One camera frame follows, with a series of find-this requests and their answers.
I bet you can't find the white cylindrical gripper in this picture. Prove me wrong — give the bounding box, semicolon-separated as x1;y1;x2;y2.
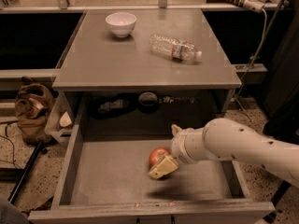
148;124;207;180

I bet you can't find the red apple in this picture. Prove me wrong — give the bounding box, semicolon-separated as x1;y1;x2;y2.
149;147;170;167

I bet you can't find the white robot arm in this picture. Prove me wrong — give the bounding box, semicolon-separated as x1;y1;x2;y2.
149;119;299;187

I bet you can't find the dark round roll under counter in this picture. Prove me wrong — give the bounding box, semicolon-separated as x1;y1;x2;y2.
138;91;159;114

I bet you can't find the grey open top drawer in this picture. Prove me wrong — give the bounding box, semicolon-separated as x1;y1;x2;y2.
27;91;276;224

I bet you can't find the grey cabinet counter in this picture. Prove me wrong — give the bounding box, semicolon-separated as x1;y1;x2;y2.
53;9;241;91

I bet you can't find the clear plastic water bottle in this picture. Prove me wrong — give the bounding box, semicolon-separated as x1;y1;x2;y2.
149;34;202;61

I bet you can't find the clear plastic bin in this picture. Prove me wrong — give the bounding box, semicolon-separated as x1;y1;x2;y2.
45;92;75;147

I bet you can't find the black office chair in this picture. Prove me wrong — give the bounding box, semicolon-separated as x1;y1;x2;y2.
263;181;291;224

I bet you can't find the white ceramic bowl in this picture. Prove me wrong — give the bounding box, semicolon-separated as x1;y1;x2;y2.
106;12;137;37

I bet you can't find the brown backpack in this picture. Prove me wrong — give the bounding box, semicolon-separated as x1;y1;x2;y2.
15;77;55;145

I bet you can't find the black pole on floor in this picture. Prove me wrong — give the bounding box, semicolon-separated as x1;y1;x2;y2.
7;141;46;204

